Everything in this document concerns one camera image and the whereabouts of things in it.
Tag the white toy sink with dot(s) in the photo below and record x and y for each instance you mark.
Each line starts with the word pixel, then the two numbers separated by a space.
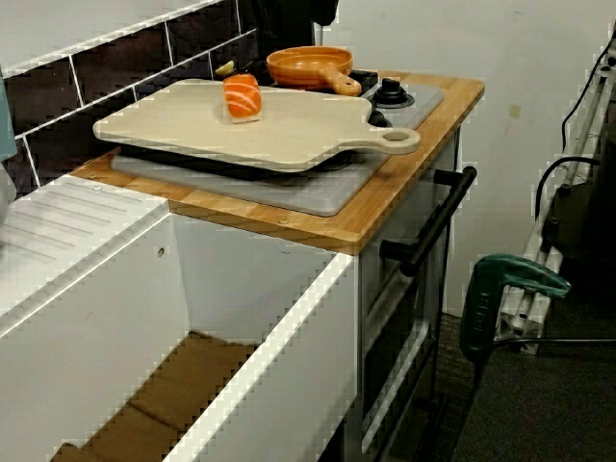
pixel 120 298

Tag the black burner grate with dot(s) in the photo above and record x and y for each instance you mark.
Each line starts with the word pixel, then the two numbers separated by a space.
pixel 366 77
pixel 192 161

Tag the small yellow toy food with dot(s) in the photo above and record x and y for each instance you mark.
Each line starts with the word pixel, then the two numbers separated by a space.
pixel 225 68

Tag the salmon sushi toy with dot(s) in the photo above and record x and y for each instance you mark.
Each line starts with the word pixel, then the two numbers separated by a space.
pixel 243 98

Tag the orange toy frying pan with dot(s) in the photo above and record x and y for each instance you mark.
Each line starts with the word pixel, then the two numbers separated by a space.
pixel 308 67

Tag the white toy oven door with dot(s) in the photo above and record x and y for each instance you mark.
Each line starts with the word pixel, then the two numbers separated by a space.
pixel 385 308

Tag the black equipment block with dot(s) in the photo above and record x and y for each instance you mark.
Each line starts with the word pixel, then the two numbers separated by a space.
pixel 592 231

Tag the black stove knob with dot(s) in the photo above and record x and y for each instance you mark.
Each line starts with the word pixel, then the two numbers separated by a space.
pixel 380 118
pixel 392 94

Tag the white metal stand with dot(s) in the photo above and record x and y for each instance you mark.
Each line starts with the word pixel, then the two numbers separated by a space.
pixel 536 293

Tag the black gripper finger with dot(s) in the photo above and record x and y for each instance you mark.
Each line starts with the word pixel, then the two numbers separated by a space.
pixel 328 10

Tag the green power drill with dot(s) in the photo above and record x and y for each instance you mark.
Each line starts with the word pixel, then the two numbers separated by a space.
pixel 481 313

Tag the brown cardboard sheet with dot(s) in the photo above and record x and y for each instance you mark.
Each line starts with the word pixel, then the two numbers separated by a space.
pixel 192 375

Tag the grey toy stove top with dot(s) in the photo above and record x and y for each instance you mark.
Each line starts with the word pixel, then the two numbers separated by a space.
pixel 313 192

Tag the teal plastic box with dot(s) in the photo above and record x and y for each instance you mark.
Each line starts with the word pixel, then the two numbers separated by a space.
pixel 7 120

